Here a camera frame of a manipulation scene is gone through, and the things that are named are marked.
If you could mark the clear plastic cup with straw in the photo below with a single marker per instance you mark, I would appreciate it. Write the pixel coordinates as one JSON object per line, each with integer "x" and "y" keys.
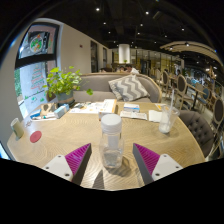
{"x": 166, "y": 123}

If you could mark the clear bottle with white cap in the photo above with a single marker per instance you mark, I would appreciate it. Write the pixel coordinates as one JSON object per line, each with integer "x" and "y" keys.
{"x": 111, "y": 146}

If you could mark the person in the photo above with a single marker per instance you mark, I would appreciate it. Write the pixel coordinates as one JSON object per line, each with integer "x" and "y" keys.
{"x": 132, "y": 70}
{"x": 121, "y": 69}

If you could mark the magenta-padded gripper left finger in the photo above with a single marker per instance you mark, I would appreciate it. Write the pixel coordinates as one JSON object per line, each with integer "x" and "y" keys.
{"x": 77, "y": 159}

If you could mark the blue flat pack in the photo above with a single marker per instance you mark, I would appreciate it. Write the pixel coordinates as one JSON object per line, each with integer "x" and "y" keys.
{"x": 35, "y": 114}

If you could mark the long white box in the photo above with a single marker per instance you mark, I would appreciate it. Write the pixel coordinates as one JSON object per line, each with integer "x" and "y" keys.
{"x": 107, "y": 109}

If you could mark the brown cardboard stand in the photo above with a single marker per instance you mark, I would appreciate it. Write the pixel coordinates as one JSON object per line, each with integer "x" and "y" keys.
{"x": 48, "y": 109}

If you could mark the group of ceiling lights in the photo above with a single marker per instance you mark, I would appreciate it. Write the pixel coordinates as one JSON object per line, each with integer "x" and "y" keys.
{"x": 147, "y": 13}

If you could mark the light blue small box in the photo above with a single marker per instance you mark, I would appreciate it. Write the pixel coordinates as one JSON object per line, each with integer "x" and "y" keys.
{"x": 60, "y": 110}

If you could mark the grey tufted chair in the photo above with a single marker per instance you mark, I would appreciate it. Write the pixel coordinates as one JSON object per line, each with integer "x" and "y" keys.
{"x": 198, "y": 130}

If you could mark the white leaflet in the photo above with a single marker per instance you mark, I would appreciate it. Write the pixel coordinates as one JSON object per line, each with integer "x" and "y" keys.
{"x": 133, "y": 115}

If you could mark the green potted plant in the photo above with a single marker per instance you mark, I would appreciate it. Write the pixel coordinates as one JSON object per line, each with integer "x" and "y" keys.
{"x": 63, "y": 83}

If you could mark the white cylindrical column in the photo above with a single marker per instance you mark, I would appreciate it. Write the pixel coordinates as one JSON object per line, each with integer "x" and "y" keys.
{"x": 124, "y": 53}

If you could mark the flat round red coaster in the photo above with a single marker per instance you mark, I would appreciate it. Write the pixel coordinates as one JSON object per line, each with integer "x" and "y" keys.
{"x": 35, "y": 136}

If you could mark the window with tree decals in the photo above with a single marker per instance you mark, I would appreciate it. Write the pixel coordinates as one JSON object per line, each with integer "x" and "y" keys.
{"x": 36, "y": 80}

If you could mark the green and white mug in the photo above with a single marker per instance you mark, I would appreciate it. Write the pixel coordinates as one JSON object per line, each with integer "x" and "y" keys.
{"x": 17, "y": 128}

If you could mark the small blue and white booklet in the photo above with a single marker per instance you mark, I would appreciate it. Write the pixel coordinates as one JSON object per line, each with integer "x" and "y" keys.
{"x": 131, "y": 107}

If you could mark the group of dining chairs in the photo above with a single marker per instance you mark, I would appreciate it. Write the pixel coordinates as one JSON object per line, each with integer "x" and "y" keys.
{"x": 181, "y": 85}

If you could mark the grey chevron cushion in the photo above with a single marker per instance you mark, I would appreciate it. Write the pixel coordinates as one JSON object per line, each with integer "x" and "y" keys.
{"x": 128, "y": 88}

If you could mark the white napkin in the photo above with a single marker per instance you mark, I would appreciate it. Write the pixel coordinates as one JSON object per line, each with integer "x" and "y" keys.
{"x": 155, "y": 116}

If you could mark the grey curved sofa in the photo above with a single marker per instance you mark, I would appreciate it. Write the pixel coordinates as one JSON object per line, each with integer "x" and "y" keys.
{"x": 96, "y": 83}

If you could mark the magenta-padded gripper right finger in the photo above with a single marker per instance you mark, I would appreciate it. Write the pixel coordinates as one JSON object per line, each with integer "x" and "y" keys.
{"x": 146, "y": 159}

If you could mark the yellow card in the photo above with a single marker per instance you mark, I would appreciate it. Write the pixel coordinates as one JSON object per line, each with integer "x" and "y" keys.
{"x": 160, "y": 106}

